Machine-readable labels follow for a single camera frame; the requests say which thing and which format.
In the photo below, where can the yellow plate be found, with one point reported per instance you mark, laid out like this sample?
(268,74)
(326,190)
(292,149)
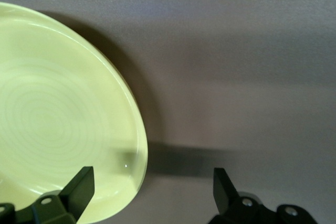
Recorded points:
(52,103)

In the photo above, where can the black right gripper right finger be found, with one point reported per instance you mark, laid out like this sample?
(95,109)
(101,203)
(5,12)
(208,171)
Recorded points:
(236,208)

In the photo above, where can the brown table cover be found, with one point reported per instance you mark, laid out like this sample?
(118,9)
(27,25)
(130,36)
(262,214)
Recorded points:
(236,64)

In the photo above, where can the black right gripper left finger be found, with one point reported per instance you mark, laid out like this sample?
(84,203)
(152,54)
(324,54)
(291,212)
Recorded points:
(65,203)

